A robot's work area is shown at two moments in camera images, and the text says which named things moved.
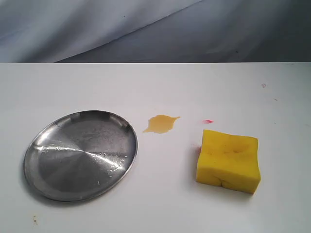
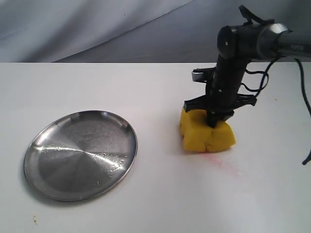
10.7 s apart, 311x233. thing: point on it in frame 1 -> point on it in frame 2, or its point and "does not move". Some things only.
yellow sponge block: x=229 y=160 -> x=198 y=135
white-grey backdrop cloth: x=155 y=31 does not move
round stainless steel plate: x=80 y=155 does not move
